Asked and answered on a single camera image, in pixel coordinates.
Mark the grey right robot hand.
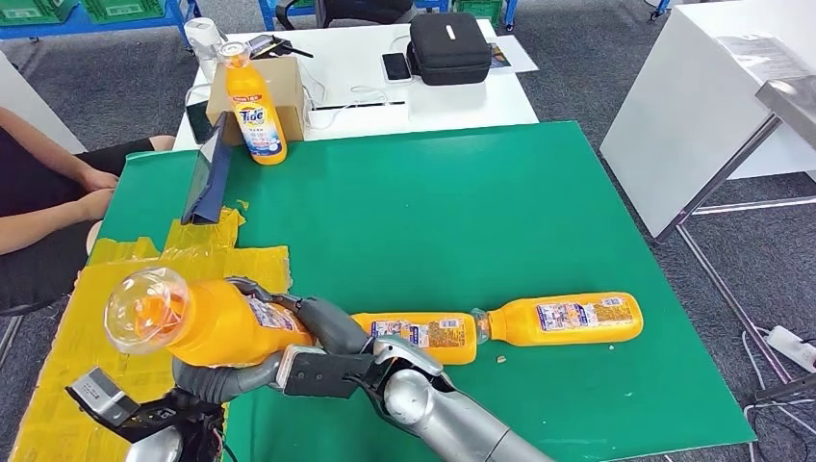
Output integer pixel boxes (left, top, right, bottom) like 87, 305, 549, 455
224, 275, 378, 358

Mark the person's left hand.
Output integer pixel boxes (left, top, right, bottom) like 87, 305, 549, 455
77, 167, 120, 193

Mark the person's right hand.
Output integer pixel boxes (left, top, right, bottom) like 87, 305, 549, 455
75, 188, 116, 224

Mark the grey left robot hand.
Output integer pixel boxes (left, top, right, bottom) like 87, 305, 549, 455
170, 352, 286, 407

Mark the orange detergent bottle clear cap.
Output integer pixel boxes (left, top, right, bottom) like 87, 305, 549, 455
217, 40, 289, 167
350, 311, 479, 367
103, 266, 317, 370
470, 291, 645, 348

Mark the person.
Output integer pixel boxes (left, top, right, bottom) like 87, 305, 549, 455
0, 105, 176, 314

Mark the small white panel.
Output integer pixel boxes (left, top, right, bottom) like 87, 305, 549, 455
0, 50, 88, 154

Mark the black phone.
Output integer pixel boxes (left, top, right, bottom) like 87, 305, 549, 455
185, 100, 215, 144

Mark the tablet in blue case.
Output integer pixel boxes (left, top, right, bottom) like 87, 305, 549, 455
180, 111, 234, 225

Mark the green table mat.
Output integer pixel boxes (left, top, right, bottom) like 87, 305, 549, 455
95, 120, 756, 462

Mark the yellow taped cardboard patch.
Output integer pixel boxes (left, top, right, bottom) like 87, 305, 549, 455
9, 207, 293, 462

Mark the metal stool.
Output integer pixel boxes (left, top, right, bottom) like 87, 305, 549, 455
0, 299, 65, 370

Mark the green plastic crate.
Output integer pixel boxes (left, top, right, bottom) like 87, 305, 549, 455
0, 0, 81, 28
83, 0, 168, 25
455, 0, 506, 28

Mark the brown cardboard box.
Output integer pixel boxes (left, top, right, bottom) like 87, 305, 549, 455
205, 56, 306, 142

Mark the black handheld device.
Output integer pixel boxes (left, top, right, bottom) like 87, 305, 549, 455
244, 33, 315, 60

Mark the white table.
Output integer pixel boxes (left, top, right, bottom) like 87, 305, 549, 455
171, 18, 541, 152

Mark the smartphone with dark screen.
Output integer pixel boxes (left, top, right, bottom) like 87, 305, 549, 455
381, 52, 414, 84

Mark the black zip carrying case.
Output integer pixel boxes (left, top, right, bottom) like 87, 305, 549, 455
405, 12, 494, 87

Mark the black office chair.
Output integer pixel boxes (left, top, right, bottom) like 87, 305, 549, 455
275, 0, 416, 30

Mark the printed paper sheet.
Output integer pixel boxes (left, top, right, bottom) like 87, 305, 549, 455
487, 35, 541, 74

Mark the large white board panel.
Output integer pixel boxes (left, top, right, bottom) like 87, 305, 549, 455
599, 0, 816, 241

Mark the white floor power strip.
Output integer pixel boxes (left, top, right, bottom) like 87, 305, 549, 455
764, 324, 816, 374

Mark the grey paper sheet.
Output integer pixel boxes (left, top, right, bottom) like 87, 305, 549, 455
713, 33, 814, 84

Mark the stainless steel table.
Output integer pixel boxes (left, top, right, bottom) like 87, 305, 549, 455
652, 75, 816, 403

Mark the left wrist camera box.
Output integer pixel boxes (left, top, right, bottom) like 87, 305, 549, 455
65, 366, 141, 429

